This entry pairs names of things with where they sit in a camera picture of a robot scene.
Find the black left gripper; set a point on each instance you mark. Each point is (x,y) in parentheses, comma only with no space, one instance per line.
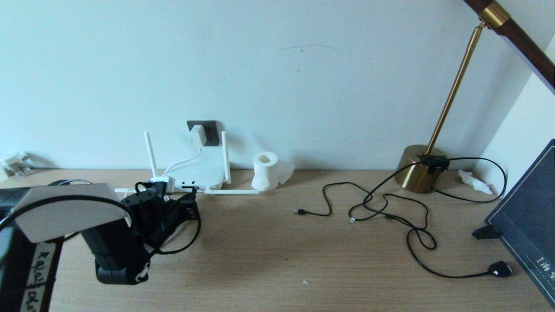
(151,214)

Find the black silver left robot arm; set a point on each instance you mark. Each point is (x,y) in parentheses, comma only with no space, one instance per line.
(60,216)

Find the white router with antennas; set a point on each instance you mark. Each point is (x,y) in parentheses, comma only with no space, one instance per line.
(204,173)

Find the white toilet paper roll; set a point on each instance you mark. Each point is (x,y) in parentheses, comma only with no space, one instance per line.
(265,171)

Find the clear plastic wrapper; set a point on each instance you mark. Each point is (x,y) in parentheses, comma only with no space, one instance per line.
(15,164)

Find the brass desk lamp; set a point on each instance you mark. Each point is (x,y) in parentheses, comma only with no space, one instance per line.
(414,173)

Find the crumpled white tissue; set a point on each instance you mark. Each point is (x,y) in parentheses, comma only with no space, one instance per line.
(476,182)

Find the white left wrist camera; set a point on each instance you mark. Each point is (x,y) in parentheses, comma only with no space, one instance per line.
(164,183)

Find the grey wall socket plate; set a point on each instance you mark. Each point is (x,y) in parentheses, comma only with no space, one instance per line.
(212,130)

